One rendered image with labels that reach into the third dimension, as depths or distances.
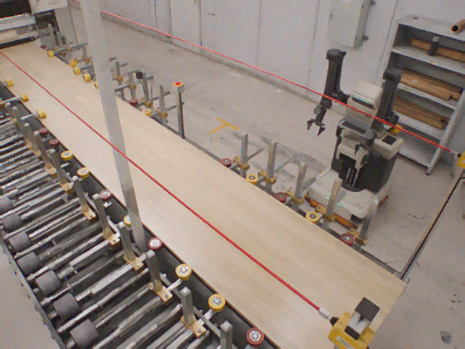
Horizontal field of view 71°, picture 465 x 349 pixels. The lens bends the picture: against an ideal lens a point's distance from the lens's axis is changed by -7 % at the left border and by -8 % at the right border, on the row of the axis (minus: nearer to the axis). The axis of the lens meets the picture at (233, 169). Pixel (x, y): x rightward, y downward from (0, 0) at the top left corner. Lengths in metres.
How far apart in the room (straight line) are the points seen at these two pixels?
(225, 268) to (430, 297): 1.92
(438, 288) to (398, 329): 0.58
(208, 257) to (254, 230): 0.32
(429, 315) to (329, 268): 1.39
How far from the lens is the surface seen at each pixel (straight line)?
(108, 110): 1.54
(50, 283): 2.10
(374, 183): 3.38
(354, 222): 3.30
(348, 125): 2.83
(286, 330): 1.72
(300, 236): 2.05
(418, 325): 3.07
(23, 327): 3.07
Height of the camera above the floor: 2.44
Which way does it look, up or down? 39 degrees down
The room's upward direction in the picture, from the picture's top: 2 degrees clockwise
